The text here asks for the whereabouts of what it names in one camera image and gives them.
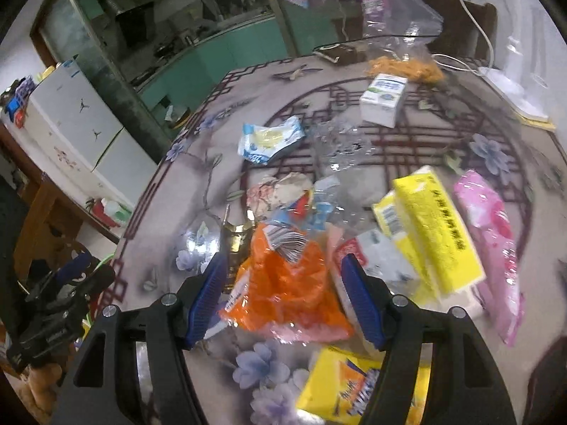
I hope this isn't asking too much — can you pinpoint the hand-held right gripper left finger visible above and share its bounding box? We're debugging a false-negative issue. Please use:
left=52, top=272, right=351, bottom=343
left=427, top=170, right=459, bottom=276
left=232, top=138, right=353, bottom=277
left=51, top=251, right=231, bottom=425

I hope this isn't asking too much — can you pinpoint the dark wooden chair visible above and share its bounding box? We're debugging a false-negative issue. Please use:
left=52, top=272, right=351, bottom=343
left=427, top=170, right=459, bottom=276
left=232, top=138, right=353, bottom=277
left=424, top=0, right=499, bottom=61

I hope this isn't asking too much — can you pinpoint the blue and white snack wrapper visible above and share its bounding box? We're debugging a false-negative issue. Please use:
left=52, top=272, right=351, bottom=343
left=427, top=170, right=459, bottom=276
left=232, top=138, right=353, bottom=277
left=237, top=115, right=307, bottom=167

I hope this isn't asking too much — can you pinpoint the white milk carton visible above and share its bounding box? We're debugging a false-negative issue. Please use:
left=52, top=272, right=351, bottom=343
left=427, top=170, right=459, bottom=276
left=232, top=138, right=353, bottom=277
left=359, top=73, right=409, bottom=129

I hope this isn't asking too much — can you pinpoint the brown wooden chair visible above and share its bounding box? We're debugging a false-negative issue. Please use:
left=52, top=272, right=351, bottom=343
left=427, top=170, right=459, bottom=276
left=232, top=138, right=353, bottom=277
left=12, top=172, right=86, bottom=285

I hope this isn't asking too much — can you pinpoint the small gold metal object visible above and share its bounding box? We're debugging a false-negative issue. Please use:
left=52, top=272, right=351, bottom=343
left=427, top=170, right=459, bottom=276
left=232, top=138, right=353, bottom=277
left=219, top=206, right=256, bottom=287

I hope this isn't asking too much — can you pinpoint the red and white bottle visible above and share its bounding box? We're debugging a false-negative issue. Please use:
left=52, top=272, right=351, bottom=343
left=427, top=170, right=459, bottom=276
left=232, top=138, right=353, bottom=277
left=86, top=197, right=134, bottom=229

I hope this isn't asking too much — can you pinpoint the clear bag of orange snacks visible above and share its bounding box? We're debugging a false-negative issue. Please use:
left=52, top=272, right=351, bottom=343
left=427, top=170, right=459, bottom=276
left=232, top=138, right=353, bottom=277
left=361, top=0, right=446, bottom=85

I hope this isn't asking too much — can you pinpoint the yellow tissue pack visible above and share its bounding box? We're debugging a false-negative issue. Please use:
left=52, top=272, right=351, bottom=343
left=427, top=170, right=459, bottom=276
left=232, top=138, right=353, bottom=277
left=372, top=166, right=487, bottom=315

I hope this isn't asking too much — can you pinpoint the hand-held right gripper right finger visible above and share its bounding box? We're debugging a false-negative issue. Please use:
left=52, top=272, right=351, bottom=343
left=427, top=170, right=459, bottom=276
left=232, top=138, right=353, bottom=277
left=339, top=253, right=519, bottom=425

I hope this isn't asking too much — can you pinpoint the clear plastic wrapper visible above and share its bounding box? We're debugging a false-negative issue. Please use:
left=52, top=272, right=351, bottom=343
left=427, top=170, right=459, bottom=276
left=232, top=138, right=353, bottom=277
left=309, top=119, right=378, bottom=179

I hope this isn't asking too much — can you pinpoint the yellow snack packet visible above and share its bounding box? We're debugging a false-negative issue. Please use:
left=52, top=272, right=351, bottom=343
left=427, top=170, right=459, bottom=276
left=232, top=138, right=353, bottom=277
left=295, top=346, right=433, bottom=425

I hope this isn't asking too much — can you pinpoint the red and white wrapper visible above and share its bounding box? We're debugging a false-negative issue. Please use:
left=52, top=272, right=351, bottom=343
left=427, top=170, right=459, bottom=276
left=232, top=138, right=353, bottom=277
left=332, top=230, right=420, bottom=289

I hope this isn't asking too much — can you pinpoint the crumpled pink white wrapper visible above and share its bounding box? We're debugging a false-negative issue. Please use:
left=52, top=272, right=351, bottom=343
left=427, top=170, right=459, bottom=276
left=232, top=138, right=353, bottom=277
left=246, top=172, right=315, bottom=221

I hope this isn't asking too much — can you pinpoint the teal kitchen cabinet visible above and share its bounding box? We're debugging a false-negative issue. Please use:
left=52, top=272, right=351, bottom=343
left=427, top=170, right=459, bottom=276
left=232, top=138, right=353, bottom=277
left=136, top=13, right=294, bottom=112

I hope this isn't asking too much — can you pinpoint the yellow notepad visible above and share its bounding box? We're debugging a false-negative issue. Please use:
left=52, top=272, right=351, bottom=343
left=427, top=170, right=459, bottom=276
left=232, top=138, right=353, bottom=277
left=514, top=113, right=557, bottom=132

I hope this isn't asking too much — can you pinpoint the pink tissue pack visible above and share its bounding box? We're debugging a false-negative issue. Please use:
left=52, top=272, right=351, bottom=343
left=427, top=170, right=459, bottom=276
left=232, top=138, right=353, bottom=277
left=454, top=170, right=526, bottom=349

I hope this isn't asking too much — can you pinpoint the black range hood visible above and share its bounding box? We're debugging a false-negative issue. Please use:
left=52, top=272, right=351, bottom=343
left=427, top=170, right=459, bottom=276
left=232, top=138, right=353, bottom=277
left=102, top=0, right=157, bottom=48

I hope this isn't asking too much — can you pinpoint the orange plastic wrapper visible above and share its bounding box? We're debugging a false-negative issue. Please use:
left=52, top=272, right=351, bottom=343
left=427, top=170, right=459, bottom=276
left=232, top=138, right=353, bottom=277
left=219, top=222, right=356, bottom=342

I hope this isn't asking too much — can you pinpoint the white power strip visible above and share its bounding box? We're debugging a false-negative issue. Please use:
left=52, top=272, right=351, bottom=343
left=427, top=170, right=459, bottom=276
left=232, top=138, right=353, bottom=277
left=477, top=66, right=550, bottom=121

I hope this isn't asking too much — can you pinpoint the clear wrapper with blue print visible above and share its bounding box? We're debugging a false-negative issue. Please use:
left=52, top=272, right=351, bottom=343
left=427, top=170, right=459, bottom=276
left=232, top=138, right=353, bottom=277
left=270, top=177, right=343, bottom=232

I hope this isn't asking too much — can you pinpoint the brown flat box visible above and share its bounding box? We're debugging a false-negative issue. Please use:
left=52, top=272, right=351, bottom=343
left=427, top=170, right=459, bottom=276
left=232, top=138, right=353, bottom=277
left=313, top=44, right=360, bottom=64

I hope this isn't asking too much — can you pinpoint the white cable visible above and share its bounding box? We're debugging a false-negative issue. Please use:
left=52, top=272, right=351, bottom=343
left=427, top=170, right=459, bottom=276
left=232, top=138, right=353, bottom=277
left=432, top=0, right=498, bottom=72

